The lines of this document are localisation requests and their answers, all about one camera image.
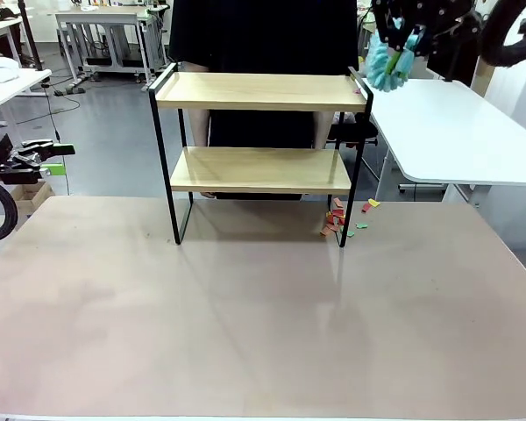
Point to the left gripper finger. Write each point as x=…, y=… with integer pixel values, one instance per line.
x=48, y=148
x=52, y=169

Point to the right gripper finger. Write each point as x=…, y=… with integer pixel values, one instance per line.
x=426, y=46
x=385, y=26

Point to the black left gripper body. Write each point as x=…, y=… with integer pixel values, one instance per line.
x=13, y=169

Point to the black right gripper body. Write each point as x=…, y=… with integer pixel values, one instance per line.
x=447, y=17

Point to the teal microfiber duster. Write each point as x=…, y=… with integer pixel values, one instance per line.
x=381, y=66

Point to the person's right forearm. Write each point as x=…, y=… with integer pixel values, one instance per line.
x=200, y=127

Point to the person's left forearm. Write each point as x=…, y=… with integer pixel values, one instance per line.
x=322, y=131

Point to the person's right hand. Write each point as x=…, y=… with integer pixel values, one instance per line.
x=208, y=194

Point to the open cardboard box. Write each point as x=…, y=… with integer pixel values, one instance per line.
x=30, y=195

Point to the floor power strip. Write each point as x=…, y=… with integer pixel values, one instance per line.
x=70, y=90

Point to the brown cardboard panel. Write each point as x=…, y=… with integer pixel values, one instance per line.
x=485, y=78

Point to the small white desk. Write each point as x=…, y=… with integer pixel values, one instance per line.
x=9, y=90

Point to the large white desk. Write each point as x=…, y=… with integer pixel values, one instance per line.
x=442, y=131

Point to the white crumpled cloth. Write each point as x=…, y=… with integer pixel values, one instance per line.
x=344, y=118

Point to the black office chair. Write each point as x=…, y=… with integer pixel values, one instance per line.
x=359, y=133

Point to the black stand pole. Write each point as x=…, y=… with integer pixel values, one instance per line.
x=30, y=35

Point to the person torso in black shirt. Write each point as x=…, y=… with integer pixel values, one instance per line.
x=263, y=35

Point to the white lab bench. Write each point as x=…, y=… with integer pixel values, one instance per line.
x=0, y=30

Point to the grey metal work table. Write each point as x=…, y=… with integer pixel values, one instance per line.
x=109, y=30

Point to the two-tier wooden black-frame shelf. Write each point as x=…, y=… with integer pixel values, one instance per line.
x=254, y=97

